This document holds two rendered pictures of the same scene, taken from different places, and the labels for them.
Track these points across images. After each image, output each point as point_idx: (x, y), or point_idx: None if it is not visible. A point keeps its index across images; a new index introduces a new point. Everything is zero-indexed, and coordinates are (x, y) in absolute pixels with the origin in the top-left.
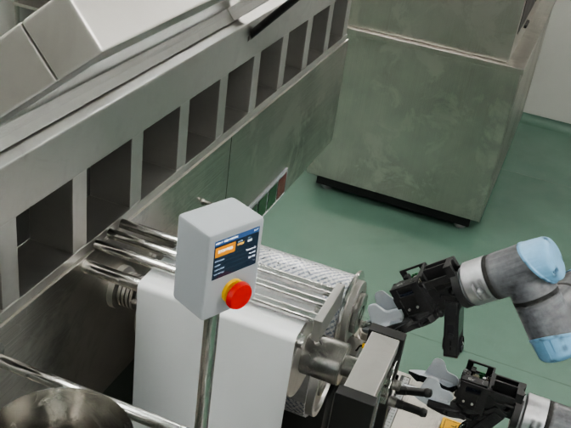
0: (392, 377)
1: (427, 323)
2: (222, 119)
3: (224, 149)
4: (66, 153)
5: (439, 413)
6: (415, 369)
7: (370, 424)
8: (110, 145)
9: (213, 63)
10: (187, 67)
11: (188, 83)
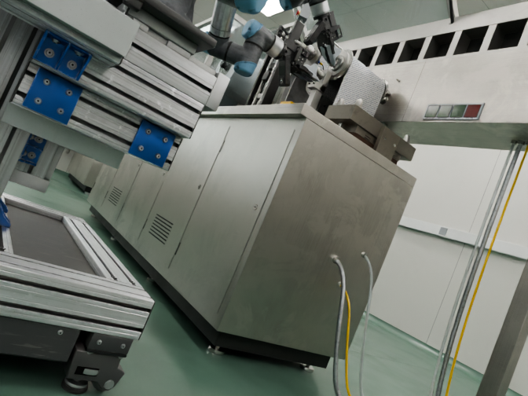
0: (290, 31)
1: (317, 38)
2: (423, 53)
3: (419, 65)
4: (357, 42)
5: (294, 75)
6: (318, 78)
7: (276, 31)
8: (369, 45)
9: (421, 30)
10: (406, 30)
11: (405, 34)
